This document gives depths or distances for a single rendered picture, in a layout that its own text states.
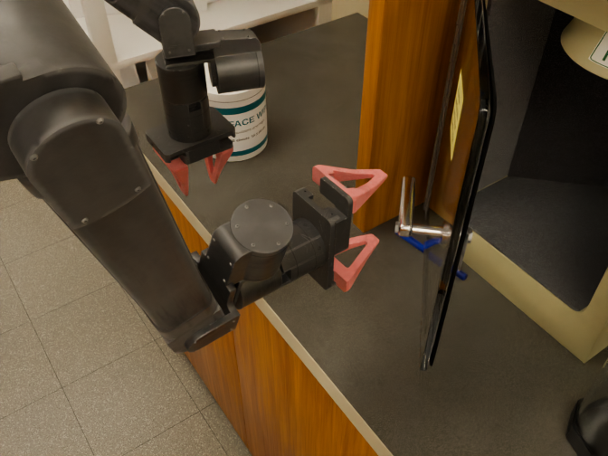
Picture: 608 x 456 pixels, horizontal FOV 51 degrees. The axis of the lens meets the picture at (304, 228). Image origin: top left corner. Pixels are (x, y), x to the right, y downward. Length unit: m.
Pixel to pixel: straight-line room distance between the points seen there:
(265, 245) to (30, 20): 0.34
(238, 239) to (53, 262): 1.92
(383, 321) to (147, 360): 1.25
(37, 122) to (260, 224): 0.34
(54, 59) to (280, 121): 1.06
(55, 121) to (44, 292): 2.13
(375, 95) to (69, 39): 0.66
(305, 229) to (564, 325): 0.43
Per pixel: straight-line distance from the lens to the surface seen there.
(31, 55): 0.25
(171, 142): 0.83
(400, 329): 0.93
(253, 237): 0.55
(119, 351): 2.12
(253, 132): 1.16
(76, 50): 0.25
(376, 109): 0.90
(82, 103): 0.24
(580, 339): 0.94
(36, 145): 0.24
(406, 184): 0.73
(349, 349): 0.90
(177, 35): 0.75
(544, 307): 0.95
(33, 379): 2.14
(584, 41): 0.79
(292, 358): 1.06
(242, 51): 0.78
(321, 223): 0.64
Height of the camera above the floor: 1.68
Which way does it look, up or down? 44 degrees down
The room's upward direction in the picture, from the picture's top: straight up
